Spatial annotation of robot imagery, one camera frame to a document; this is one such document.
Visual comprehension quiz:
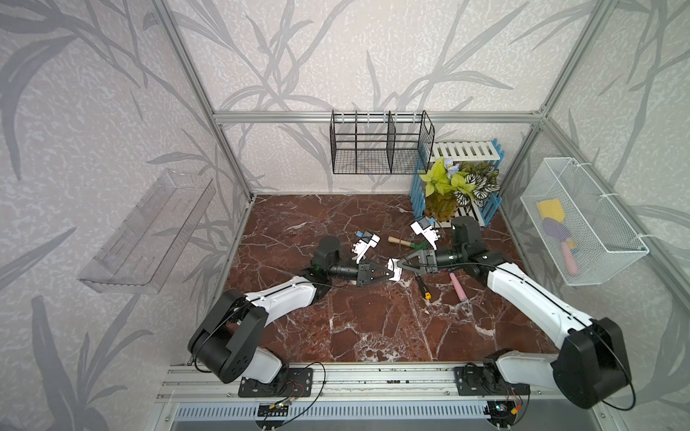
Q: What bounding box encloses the black handled screwdriver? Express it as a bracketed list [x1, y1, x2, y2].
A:
[415, 275, 431, 301]

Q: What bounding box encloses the green rake wooden handle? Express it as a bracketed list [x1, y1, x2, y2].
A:
[387, 236, 428, 251]

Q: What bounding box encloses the black wire organizer basket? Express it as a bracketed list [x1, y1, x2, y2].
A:
[329, 111, 436, 175]

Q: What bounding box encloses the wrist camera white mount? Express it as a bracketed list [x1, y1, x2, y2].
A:
[411, 215, 440, 250]
[351, 231, 380, 264]

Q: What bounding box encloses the potted plant glass jar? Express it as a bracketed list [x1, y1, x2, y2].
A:
[420, 159, 500, 222]

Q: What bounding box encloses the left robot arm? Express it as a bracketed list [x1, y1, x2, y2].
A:
[188, 235, 402, 393]

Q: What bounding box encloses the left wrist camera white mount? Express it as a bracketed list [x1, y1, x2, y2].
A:
[351, 231, 380, 264]

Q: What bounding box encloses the blue white slatted crate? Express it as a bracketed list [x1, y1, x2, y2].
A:
[410, 139, 505, 228]

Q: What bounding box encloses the aluminium front rail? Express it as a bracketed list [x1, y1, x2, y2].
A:
[155, 362, 563, 403]

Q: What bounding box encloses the clear acrylic wall shelf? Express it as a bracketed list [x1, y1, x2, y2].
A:
[77, 169, 217, 295]

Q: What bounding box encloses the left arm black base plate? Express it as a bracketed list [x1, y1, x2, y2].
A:
[238, 367, 314, 399]

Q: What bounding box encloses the yellow trowel in basket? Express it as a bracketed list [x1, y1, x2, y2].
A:
[537, 199, 565, 223]

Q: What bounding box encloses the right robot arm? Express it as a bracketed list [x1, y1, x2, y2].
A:
[395, 217, 633, 409]

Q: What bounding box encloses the purple pink trowel in basket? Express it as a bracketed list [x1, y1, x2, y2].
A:
[542, 217, 580, 276]

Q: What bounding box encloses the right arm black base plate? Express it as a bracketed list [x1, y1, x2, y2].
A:
[453, 363, 531, 396]

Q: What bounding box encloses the white wire mesh basket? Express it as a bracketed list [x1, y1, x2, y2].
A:
[520, 157, 650, 287]

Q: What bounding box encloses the white battery cover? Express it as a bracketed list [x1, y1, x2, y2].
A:
[387, 259, 402, 282]

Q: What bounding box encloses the purple fork pink handle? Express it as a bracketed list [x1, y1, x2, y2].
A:
[449, 272, 468, 303]

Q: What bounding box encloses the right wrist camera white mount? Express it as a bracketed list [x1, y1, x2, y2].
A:
[411, 215, 440, 250]

